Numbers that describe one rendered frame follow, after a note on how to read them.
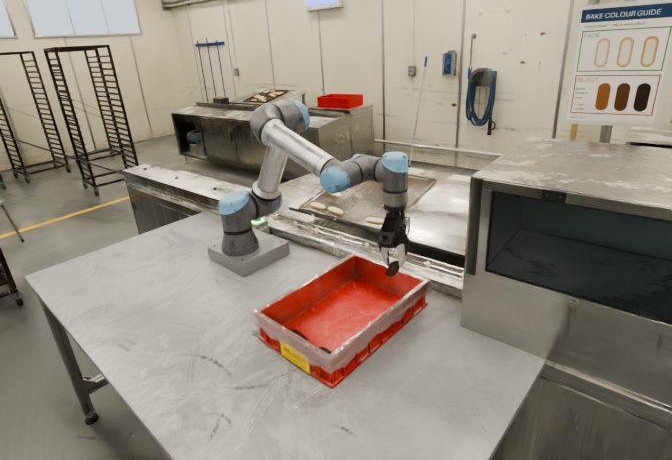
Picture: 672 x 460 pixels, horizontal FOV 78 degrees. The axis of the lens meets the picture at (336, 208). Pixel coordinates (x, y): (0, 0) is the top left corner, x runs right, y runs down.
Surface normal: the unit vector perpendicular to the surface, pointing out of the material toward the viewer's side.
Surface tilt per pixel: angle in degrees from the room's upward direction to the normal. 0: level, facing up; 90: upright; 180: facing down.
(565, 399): 90
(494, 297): 90
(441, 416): 0
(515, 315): 90
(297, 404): 0
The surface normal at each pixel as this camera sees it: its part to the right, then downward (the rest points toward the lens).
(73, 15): 0.77, 0.19
